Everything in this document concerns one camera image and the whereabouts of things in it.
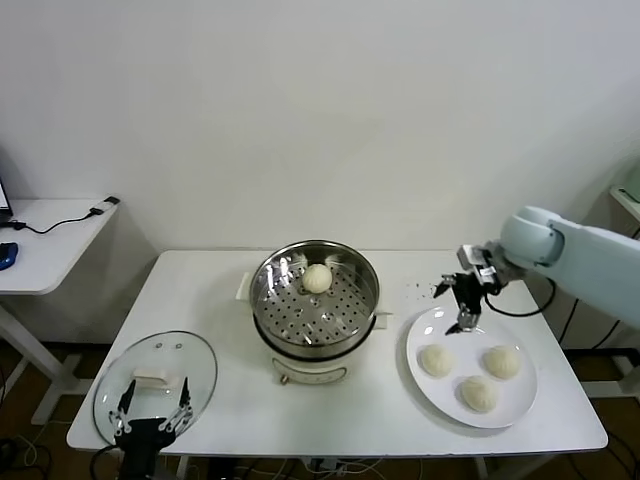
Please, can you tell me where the round glass lid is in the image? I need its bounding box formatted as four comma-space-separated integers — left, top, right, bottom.
93, 328, 220, 446

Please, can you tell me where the black power adapter cable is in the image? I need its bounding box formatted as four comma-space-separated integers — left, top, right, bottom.
557, 294, 640, 351

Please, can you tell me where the white side shelf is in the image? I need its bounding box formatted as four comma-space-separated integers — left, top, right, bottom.
608, 184, 640, 226

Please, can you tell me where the white side table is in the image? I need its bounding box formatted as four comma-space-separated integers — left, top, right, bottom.
0, 197, 121, 426

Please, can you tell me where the black laptop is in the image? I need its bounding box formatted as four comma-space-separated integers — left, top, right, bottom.
0, 144, 16, 230

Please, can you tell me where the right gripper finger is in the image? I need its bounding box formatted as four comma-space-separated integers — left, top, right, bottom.
433, 272, 459, 299
444, 304, 481, 337

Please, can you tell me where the white steamed baozi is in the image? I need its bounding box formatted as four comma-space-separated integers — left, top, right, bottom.
481, 344, 523, 380
459, 375, 500, 414
417, 343, 457, 380
301, 263, 332, 295

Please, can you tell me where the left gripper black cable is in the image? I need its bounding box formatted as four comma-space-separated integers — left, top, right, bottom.
89, 443, 124, 480

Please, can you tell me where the white power strip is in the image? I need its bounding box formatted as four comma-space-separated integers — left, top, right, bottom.
308, 457, 351, 476

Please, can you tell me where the black cable with dongle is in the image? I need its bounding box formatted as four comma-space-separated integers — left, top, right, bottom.
2, 196, 123, 236

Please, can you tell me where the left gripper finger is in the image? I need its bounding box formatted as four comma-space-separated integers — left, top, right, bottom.
159, 377, 195, 434
108, 378, 139, 435

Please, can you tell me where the perforated steel steamer basket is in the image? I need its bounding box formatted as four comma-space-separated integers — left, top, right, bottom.
234, 239, 397, 349

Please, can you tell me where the white round plate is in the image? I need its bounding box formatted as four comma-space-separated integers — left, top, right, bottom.
405, 304, 540, 431

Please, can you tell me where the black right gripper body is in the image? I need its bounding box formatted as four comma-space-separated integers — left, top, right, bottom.
452, 272, 489, 315

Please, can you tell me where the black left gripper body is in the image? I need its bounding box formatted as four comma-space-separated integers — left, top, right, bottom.
115, 418, 177, 477

